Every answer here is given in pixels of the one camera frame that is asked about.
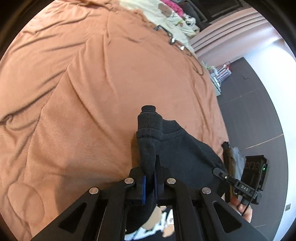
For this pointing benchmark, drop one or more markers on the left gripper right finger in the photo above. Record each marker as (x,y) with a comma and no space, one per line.
(207,217)

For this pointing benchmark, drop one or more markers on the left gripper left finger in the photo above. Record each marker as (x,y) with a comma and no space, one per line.
(97,214)

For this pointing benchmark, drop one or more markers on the black teddy bear t-shirt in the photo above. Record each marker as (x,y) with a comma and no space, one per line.
(167,151)

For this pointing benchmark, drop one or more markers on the folded grey clothes pile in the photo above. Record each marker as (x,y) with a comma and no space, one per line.
(234,164)

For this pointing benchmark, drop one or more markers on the person's right hand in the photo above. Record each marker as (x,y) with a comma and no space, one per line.
(243,210)

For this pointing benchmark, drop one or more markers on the white bedside table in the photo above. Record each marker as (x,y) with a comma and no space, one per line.
(218,75)

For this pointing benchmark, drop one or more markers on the orange-brown bed blanket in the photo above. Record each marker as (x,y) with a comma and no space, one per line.
(73,82)

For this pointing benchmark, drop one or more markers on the right pink curtain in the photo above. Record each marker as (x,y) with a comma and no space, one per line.
(233,36)

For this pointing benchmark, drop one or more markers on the cream bed sheet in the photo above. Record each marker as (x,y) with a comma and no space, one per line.
(181,29)

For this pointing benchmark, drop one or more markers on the pink garment on bed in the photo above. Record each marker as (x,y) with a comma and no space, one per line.
(174,6)

